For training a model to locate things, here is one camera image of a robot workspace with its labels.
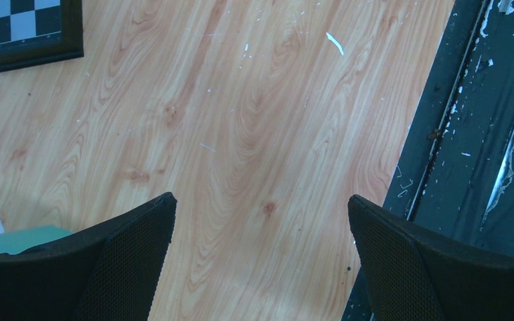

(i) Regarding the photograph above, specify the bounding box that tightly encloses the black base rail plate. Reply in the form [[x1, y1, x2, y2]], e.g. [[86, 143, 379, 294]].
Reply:
[[343, 1, 514, 320]]

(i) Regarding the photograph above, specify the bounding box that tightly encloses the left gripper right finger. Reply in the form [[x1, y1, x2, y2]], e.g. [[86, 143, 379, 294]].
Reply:
[[348, 195, 514, 320]]

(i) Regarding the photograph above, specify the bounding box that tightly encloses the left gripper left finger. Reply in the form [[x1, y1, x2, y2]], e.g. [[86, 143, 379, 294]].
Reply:
[[0, 192, 177, 320]]

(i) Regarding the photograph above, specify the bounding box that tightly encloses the green plastic bin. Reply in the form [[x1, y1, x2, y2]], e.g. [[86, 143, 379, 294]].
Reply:
[[0, 225, 72, 255]]

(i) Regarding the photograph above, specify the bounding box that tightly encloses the black white checkerboard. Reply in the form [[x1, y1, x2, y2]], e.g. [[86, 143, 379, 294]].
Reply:
[[0, 0, 84, 72]]

